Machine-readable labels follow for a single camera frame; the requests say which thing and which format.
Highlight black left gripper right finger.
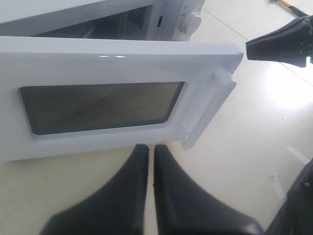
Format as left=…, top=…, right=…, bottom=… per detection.
left=154, top=145, right=264, bottom=235

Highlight white microwave door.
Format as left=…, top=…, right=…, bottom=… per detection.
left=0, top=36, right=243, bottom=161

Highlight yellow black tool on floor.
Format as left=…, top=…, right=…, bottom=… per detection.
left=269, top=0, right=311, bottom=18

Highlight white microwave oven body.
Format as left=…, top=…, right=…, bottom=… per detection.
left=0, top=0, right=204, bottom=41

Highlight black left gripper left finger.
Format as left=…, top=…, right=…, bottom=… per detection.
left=40, top=144, right=149, bottom=235

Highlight upper white control knob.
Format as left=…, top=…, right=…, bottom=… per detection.
left=179, top=12, right=201, bottom=35

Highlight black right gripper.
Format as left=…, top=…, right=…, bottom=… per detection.
left=246, top=16, right=313, bottom=68

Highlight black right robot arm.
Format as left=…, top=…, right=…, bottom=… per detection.
left=246, top=15, right=313, bottom=235

